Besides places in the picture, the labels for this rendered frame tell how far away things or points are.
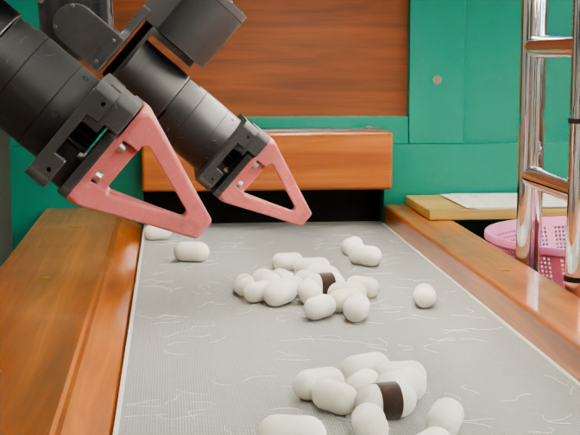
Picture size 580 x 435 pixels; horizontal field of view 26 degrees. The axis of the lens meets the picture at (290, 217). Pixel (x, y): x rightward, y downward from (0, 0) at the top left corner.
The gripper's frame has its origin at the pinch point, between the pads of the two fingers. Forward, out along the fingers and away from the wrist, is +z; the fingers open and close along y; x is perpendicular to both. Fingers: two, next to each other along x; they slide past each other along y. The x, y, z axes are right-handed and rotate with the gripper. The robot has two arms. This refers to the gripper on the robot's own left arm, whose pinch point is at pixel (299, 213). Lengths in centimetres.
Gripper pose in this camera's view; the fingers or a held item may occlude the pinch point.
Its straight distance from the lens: 108.8
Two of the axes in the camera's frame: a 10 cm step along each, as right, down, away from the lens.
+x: -6.5, 7.6, 0.5
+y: -1.0, -1.4, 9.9
